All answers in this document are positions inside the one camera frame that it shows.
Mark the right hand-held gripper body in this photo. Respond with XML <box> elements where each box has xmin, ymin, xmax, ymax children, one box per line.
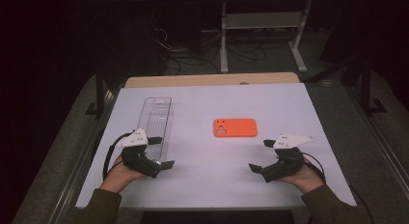
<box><xmin>261</xmin><ymin>132</ymin><xmax>315</xmax><ymax>183</ymax></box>

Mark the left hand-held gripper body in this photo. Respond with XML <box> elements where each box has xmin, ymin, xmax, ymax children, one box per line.
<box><xmin>117</xmin><ymin>127</ymin><xmax>162</xmax><ymax>180</ymax></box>

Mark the clear plastic box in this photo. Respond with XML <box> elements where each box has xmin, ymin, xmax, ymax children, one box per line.
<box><xmin>135</xmin><ymin>97</ymin><xmax>175</xmax><ymax>164</ymax></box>

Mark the orange phone case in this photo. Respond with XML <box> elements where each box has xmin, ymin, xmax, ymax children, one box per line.
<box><xmin>213</xmin><ymin>118</ymin><xmax>259</xmax><ymax>138</ymax></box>

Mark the person's right hand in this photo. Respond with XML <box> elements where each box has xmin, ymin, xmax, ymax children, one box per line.
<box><xmin>278</xmin><ymin>157</ymin><xmax>326</xmax><ymax>195</ymax></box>

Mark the person's left hand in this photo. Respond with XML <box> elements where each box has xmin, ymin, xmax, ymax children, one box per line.
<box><xmin>99</xmin><ymin>154</ymin><xmax>146</xmax><ymax>194</ymax></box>

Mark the black metal stand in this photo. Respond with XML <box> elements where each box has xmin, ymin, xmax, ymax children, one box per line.
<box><xmin>359</xmin><ymin>53</ymin><xmax>389</xmax><ymax>117</ymax></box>
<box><xmin>85</xmin><ymin>66</ymin><xmax>113</xmax><ymax>120</ymax></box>

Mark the light wooden table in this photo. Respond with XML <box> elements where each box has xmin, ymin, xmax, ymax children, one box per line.
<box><xmin>124</xmin><ymin>71</ymin><xmax>301</xmax><ymax>89</ymax></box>

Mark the left hand-held gripper cable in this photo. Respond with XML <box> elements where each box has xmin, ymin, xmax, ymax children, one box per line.
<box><xmin>101</xmin><ymin>130</ymin><xmax>133</xmax><ymax>182</ymax></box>

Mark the hand-held gripper cable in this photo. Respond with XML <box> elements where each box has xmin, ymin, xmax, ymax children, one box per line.
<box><xmin>101</xmin><ymin>130</ymin><xmax>133</xmax><ymax>182</ymax></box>
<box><xmin>302</xmin><ymin>152</ymin><xmax>375</xmax><ymax>224</ymax></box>

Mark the right hand-held gripper cable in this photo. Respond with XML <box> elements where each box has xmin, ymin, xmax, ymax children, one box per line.
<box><xmin>302</xmin><ymin>152</ymin><xmax>375</xmax><ymax>224</ymax></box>

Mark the metal frame rail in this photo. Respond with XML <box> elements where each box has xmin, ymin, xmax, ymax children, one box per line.
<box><xmin>346</xmin><ymin>85</ymin><xmax>409</xmax><ymax>194</ymax></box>
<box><xmin>47</xmin><ymin>88</ymin><xmax>121</xmax><ymax>224</ymax></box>

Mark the tangle of floor cables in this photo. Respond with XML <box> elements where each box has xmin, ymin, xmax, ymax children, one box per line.
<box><xmin>152</xmin><ymin>27</ymin><xmax>284</xmax><ymax>75</ymax></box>

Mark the white metal table frame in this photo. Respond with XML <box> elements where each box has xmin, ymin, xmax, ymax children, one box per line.
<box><xmin>220</xmin><ymin>0</ymin><xmax>314</xmax><ymax>73</ymax></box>

